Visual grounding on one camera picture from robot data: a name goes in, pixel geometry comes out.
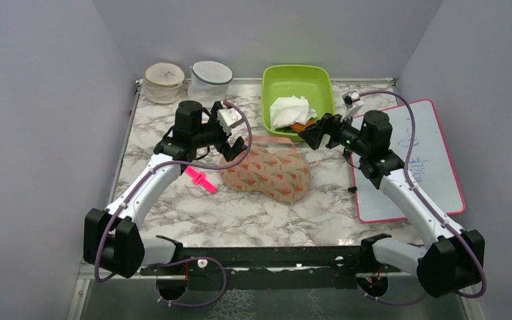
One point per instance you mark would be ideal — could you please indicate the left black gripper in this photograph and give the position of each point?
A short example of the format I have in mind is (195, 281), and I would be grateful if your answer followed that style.
(228, 152)

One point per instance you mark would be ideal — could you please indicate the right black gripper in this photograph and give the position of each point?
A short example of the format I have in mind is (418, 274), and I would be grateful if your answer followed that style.
(329, 124)

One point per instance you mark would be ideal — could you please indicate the floral mesh laundry bag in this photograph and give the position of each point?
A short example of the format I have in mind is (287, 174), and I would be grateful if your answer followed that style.
(272, 167)

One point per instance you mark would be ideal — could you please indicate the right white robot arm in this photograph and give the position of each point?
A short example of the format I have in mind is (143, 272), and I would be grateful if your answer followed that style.
(451, 260)

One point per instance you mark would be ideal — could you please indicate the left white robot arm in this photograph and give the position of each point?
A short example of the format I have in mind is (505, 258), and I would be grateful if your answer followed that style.
(112, 242)

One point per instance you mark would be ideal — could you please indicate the beige round laundry bag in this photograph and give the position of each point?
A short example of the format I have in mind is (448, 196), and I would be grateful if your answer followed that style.
(163, 83)

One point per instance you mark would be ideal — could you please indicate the orange and black items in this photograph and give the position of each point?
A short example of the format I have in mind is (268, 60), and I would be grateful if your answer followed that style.
(297, 127)

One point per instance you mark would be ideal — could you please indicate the crumpled white cloth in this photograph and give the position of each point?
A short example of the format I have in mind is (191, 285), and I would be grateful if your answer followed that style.
(287, 111)

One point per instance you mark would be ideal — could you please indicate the pink plastic clip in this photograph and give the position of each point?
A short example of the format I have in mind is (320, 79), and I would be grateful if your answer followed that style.
(199, 178)

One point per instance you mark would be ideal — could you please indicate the green plastic bin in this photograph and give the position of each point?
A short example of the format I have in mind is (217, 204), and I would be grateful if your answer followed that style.
(308, 81)

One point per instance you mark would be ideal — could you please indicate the pink framed whiteboard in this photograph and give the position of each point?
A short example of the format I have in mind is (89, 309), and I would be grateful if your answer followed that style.
(430, 165)

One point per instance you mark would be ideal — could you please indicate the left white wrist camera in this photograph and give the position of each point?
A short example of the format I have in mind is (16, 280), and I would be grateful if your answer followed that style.
(229, 119)

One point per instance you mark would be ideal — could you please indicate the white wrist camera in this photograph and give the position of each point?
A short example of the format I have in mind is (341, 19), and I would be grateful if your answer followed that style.
(229, 119)
(353, 103)

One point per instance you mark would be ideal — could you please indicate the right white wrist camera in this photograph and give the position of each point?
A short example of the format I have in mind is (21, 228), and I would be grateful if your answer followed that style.
(353, 103)

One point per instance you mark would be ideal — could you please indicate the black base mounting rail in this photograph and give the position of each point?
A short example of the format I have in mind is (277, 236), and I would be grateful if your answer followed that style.
(263, 268)

